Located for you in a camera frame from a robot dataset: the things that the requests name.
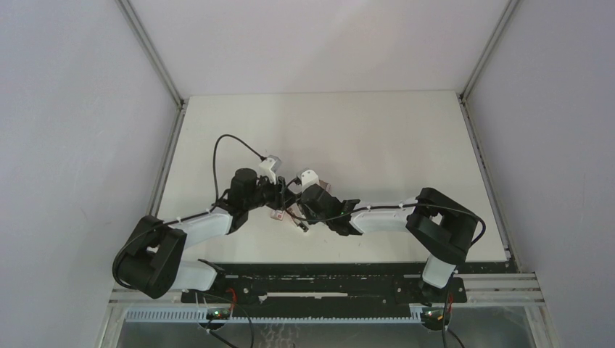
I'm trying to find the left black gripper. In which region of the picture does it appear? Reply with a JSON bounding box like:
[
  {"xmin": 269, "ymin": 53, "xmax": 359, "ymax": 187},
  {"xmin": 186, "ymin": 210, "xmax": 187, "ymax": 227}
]
[{"xmin": 244, "ymin": 172, "xmax": 298, "ymax": 212}]

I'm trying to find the pink stapler top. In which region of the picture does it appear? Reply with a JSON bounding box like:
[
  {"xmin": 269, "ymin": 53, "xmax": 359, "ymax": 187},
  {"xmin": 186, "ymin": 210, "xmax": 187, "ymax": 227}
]
[{"xmin": 286, "ymin": 208, "xmax": 309, "ymax": 233}]

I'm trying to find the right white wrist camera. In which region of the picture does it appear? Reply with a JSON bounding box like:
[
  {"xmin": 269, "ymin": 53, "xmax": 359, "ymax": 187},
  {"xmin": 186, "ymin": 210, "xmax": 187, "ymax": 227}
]
[{"xmin": 297, "ymin": 168, "xmax": 320, "ymax": 190}]

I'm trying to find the red white staple box sleeve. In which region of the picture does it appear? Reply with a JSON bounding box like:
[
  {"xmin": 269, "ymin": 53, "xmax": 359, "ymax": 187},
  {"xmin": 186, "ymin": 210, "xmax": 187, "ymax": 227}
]
[{"xmin": 270, "ymin": 210, "xmax": 286, "ymax": 221}]

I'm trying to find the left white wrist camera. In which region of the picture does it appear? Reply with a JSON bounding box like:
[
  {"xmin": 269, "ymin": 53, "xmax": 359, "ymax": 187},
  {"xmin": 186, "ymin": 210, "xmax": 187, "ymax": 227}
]
[{"xmin": 258, "ymin": 155, "xmax": 282, "ymax": 185}]

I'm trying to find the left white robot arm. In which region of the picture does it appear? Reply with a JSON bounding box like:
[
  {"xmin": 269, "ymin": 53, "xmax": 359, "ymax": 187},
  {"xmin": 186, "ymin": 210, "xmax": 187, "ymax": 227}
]
[{"xmin": 112, "ymin": 168, "xmax": 297, "ymax": 302}]

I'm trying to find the left black camera cable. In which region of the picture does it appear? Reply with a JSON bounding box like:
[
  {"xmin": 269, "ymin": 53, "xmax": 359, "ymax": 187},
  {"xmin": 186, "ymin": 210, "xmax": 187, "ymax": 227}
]
[{"xmin": 112, "ymin": 133, "xmax": 266, "ymax": 289}]

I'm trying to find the black front mounting rail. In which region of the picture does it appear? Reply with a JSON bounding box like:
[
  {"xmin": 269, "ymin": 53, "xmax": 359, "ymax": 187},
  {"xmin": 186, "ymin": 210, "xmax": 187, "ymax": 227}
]
[{"xmin": 181, "ymin": 262, "xmax": 468, "ymax": 319}]

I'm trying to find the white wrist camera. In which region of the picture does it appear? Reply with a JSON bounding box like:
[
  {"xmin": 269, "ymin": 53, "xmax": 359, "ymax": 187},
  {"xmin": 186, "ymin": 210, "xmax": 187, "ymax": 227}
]
[
  {"xmin": 297, "ymin": 168, "xmax": 320, "ymax": 190},
  {"xmin": 258, "ymin": 155, "xmax": 282, "ymax": 185}
]

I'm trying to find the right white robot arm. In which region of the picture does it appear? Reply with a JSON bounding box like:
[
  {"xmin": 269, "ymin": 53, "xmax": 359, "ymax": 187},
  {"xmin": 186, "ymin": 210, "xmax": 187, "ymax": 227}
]
[{"xmin": 298, "ymin": 184, "xmax": 486, "ymax": 302}]

